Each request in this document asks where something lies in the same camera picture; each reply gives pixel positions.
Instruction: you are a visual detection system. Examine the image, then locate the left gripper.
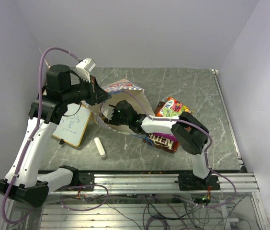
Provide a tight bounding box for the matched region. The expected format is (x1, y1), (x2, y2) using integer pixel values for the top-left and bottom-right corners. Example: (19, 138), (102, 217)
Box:
(63, 74), (112, 106)

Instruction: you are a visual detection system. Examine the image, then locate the checkered paper bag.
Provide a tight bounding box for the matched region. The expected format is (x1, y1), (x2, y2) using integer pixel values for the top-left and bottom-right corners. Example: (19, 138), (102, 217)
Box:
(84, 79), (155, 138)

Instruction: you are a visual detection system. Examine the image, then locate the colourful fruit candy bag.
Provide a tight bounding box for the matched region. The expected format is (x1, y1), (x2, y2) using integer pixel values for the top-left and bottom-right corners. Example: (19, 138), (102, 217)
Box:
(155, 97), (192, 117)

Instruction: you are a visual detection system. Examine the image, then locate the dark brown snack bag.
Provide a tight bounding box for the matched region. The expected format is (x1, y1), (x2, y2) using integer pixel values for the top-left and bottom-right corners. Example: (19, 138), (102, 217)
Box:
(141, 101), (180, 154)

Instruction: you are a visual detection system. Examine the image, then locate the purple candy bag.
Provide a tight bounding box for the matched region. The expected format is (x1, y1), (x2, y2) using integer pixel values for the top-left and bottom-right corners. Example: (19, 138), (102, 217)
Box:
(153, 133), (175, 138)

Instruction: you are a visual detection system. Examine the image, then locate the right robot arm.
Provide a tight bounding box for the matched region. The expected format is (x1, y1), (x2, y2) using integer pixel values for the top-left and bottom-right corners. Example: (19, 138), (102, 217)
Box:
(109, 100), (212, 190)

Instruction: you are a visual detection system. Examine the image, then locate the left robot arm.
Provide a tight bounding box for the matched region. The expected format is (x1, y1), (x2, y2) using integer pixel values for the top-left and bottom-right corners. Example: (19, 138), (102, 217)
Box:
(0, 59), (111, 208)

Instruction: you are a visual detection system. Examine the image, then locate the white marker eraser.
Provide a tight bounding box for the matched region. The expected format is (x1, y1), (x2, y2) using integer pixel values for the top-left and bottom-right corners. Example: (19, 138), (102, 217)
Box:
(94, 137), (106, 159)

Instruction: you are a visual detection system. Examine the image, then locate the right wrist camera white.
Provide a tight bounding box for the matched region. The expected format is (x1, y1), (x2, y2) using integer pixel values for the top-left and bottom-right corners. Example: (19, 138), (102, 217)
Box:
(101, 104), (114, 120)

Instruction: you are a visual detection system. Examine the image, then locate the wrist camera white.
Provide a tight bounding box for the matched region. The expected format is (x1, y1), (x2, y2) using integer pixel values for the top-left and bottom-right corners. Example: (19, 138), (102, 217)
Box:
(76, 58), (96, 82)
(101, 104), (114, 120)

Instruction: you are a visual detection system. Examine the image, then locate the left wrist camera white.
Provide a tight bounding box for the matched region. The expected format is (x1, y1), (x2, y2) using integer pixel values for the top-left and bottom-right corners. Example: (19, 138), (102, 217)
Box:
(76, 58), (96, 82)

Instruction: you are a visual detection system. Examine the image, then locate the small whiteboard orange frame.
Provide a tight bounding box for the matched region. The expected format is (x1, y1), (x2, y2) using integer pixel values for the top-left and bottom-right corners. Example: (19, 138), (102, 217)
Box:
(53, 103), (91, 147)

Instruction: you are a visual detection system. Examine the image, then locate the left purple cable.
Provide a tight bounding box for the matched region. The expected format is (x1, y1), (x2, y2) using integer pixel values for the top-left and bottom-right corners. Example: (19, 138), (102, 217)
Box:
(0, 46), (109, 225)

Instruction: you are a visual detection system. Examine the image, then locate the purple cable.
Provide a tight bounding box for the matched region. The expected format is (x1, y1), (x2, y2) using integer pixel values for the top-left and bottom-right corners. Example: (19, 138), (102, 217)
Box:
(123, 90), (237, 209)
(0, 46), (109, 225)

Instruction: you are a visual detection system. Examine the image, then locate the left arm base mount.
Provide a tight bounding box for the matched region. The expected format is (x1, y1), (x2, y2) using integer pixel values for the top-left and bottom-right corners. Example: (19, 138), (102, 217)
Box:
(55, 171), (95, 191)

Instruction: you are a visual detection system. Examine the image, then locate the aluminium rail frame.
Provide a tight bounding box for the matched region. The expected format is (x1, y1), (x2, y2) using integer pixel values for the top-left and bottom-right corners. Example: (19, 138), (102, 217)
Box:
(0, 171), (270, 230)

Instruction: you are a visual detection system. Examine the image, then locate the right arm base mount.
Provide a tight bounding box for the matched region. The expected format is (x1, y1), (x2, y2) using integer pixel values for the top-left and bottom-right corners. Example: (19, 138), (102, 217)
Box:
(174, 171), (220, 191)

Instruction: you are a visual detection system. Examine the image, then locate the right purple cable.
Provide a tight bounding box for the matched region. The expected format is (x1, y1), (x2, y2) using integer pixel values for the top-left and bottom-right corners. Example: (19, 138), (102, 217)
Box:
(123, 90), (237, 209)

